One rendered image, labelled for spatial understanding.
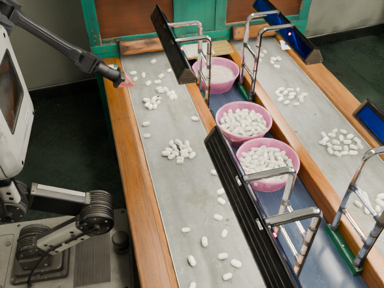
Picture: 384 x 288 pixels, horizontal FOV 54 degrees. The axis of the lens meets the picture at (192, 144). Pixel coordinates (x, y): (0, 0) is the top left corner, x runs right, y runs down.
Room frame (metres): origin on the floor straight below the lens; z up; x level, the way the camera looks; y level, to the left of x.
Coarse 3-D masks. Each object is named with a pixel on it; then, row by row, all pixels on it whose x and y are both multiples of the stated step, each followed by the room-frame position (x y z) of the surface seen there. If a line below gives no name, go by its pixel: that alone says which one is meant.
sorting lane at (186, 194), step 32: (128, 64) 1.91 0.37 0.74; (160, 64) 1.91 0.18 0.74; (160, 128) 1.34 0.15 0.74; (192, 128) 1.34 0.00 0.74; (160, 160) 1.13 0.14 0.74; (192, 160) 1.13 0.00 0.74; (160, 192) 0.95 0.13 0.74; (192, 192) 0.95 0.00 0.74; (192, 224) 0.80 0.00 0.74; (224, 224) 0.80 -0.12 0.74
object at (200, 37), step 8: (168, 24) 1.63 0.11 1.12; (176, 24) 1.64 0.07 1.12; (184, 24) 1.64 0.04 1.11; (192, 24) 1.65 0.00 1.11; (200, 24) 1.66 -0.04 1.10; (200, 32) 1.66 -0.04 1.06; (176, 40) 1.48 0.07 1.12; (184, 40) 1.49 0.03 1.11; (192, 40) 1.49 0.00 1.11; (200, 40) 1.51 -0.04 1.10; (208, 40) 1.52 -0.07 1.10; (200, 48) 1.66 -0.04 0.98; (208, 48) 1.52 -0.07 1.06; (200, 56) 1.66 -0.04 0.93; (208, 56) 1.52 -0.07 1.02; (200, 64) 1.66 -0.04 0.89; (208, 64) 1.52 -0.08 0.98; (200, 72) 1.65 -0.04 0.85; (208, 72) 1.52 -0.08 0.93; (200, 80) 1.66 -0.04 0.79; (208, 80) 1.52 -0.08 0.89; (200, 88) 1.67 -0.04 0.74; (208, 88) 1.52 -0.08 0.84; (208, 96) 1.52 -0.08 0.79; (208, 104) 1.51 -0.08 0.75
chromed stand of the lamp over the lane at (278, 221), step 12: (276, 168) 0.73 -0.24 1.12; (288, 168) 0.73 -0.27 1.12; (252, 180) 0.69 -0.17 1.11; (288, 180) 0.73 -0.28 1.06; (288, 192) 0.73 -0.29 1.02; (288, 204) 0.72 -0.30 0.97; (276, 216) 0.57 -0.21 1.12; (288, 216) 0.57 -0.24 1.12; (300, 216) 0.57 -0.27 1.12; (312, 216) 0.57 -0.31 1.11; (276, 228) 0.73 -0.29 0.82; (300, 228) 0.63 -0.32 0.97; (312, 228) 0.59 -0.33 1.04; (288, 240) 0.67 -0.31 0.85; (312, 240) 0.58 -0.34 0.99; (300, 252) 0.59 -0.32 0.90; (300, 264) 0.58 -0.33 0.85
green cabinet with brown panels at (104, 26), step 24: (96, 0) 1.96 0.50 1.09; (120, 0) 1.99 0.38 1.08; (144, 0) 2.02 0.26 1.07; (168, 0) 2.06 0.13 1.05; (192, 0) 2.09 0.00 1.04; (216, 0) 2.12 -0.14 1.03; (240, 0) 2.17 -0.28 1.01; (288, 0) 2.25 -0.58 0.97; (96, 24) 1.94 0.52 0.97; (120, 24) 1.99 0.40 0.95; (144, 24) 2.02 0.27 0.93; (216, 24) 2.12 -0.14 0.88; (240, 24) 2.16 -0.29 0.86
